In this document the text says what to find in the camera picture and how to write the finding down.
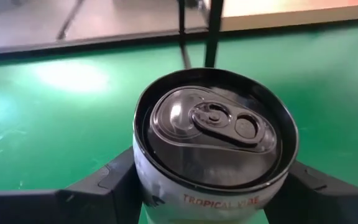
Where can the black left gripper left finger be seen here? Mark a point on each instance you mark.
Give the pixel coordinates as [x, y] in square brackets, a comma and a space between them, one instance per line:
[73, 202]

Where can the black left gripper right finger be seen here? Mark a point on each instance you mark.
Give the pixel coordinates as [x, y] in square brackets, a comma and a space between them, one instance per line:
[322, 205]

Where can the white Celsius can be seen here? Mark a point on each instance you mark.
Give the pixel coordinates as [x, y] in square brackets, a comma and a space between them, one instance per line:
[213, 140]

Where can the black aluminium table frame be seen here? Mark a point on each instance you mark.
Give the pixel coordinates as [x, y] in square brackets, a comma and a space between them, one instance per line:
[73, 45]

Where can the wooden shelf with black frame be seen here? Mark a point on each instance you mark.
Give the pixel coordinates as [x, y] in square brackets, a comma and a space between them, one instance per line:
[291, 15]

